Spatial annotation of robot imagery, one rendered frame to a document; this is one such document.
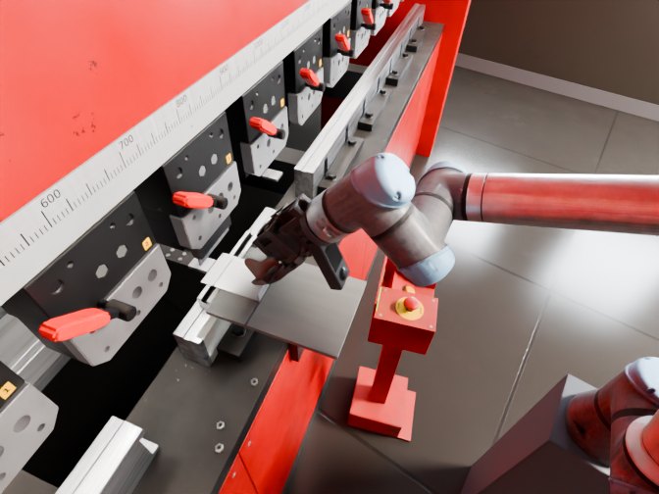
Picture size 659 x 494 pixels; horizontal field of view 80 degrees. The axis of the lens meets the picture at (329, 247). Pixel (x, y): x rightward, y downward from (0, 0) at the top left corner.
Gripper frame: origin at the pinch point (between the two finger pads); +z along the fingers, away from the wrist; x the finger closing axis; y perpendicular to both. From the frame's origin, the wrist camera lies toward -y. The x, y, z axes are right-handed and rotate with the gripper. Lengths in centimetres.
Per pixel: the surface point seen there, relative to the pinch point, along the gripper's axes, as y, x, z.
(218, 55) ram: 28.3, -4.9, -24.3
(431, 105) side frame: -49, -214, 45
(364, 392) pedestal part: -76, -25, 58
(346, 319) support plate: -16.0, 1.7, -7.2
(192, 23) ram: 31.6, -0.9, -28.2
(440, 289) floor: -100, -96, 53
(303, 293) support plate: -8.5, -0.8, -1.0
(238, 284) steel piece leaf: 1.4, 2.0, 7.0
